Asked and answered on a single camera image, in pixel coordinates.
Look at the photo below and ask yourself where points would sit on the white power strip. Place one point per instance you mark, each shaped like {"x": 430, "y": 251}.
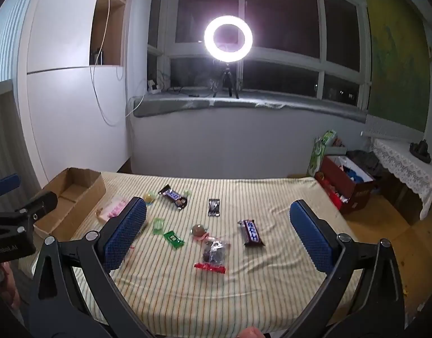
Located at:
{"x": 153, "y": 87}

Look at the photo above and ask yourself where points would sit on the packaged cranberry toast bread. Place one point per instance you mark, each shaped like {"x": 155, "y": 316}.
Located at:
{"x": 111, "y": 209}

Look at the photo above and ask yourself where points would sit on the lace covered side table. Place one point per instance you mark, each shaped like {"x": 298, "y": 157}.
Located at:
{"x": 395, "y": 156}

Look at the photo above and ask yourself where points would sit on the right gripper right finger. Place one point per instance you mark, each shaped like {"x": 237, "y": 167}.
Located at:
{"x": 362, "y": 294}

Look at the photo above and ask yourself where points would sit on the brown jelly cup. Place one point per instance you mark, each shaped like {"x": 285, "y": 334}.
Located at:
{"x": 198, "y": 231}

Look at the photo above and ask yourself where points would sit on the light green candy packet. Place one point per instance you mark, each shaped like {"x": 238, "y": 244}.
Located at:
{"x": 158, "y": 224}

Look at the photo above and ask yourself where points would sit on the yellow jelly cup green lid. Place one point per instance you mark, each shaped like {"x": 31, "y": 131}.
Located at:
{"x": 149, "y": 197}

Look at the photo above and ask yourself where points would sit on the black small snack sachet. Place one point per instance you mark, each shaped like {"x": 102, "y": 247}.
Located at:
{"x": 214, "y": 207}

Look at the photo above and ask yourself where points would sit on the ring light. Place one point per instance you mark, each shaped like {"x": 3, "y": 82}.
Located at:
{"x": 228, "y": 38}

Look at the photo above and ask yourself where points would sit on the green patterned bag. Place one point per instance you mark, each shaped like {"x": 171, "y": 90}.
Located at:
{"x": 319, "y": 149}

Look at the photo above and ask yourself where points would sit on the clear bag chocolate cake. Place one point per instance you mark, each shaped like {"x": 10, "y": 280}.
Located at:
{"x": 214, "y": 257}

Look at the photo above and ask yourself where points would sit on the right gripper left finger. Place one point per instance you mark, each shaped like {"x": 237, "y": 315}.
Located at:
{"x": 57, "y": 306}

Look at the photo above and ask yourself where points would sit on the Snickers bar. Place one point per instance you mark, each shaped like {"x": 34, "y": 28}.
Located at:
{"x": 250, "y": 233}
{"x": 178, "y": 200}

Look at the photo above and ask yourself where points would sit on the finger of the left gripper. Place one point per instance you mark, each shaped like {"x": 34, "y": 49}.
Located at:
{"x": 9, "y": 184}
{"x": 35, "y": 210}

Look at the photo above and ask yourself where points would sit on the person's right hand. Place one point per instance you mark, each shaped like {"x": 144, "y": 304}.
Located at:
{"x": 251, "y": 332}

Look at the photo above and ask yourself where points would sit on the cardboard box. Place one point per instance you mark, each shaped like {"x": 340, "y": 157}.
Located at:
{"x": 78, "y": 192}

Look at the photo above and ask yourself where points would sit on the red storage box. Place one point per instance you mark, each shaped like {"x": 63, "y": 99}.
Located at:
{"x": 347, "y": 185}

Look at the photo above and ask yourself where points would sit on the black object on table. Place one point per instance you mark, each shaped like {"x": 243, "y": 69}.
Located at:
{"x": 420, "y": 151}

